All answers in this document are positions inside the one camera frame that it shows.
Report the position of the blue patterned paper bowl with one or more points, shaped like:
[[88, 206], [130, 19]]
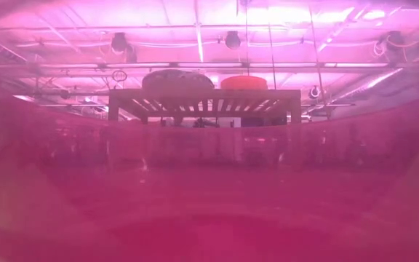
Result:
[[178, 85], [176, 74]]

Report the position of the orange plastic bowl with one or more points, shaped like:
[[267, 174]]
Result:
[[244, 78]]

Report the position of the wooden slatted shelf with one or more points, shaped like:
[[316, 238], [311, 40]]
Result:
[[202, 95]]

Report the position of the red plastic bowl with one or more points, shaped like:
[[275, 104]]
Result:
[[209, 218]]

